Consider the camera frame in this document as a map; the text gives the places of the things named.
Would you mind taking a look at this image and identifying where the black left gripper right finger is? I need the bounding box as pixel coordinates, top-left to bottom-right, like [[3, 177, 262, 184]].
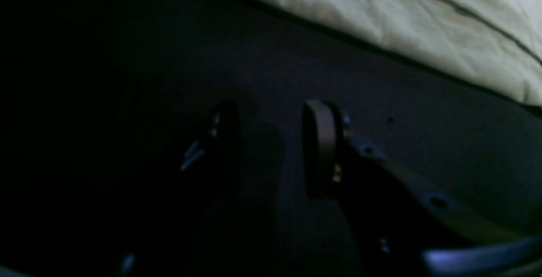
[[302, 100, 541, 277]]

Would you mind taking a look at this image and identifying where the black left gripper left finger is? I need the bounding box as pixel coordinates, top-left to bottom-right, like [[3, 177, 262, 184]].
[[119, 101, 242, 277]]

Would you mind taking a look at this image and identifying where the light green T-shirt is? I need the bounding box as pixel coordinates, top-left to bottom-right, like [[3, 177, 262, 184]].
[[258, 0, 542, 107]]

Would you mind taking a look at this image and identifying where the black table cloth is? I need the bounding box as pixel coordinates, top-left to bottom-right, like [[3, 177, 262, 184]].
[[1, 0, 541, 277]]

